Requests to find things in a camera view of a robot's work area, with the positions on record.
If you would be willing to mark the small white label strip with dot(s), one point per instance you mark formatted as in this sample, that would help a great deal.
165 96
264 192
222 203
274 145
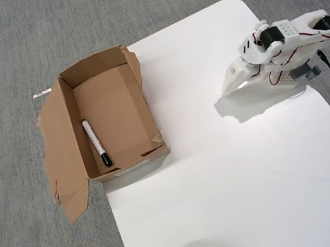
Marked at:
42 93

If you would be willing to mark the white marker pen black cap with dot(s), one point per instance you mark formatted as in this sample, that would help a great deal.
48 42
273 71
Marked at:
95 140

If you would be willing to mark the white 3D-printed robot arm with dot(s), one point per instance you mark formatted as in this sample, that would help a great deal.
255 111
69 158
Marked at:
289 32

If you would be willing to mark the open brown cardboard box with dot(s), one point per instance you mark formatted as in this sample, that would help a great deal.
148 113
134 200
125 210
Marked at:
119 115

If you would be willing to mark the gray table clamp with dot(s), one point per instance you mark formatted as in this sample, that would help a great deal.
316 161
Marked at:
306 72

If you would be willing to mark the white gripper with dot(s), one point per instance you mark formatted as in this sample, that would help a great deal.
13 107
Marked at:
237 74

